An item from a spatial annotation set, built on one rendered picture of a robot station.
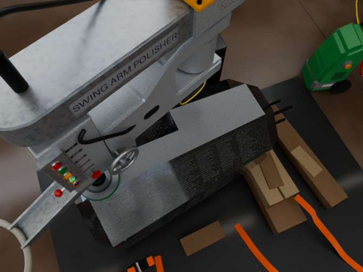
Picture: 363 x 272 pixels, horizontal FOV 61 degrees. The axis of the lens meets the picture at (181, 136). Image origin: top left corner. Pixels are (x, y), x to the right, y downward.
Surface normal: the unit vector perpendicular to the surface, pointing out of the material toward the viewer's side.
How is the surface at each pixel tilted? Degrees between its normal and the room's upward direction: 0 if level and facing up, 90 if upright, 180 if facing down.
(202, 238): 0
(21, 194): 0
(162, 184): 45
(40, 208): 15
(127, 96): 4
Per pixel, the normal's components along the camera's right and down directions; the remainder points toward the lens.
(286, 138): 0.01, -0.41
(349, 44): -0.54, -0.28
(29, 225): -0.18, -0.23
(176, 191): 0.33, 0.29
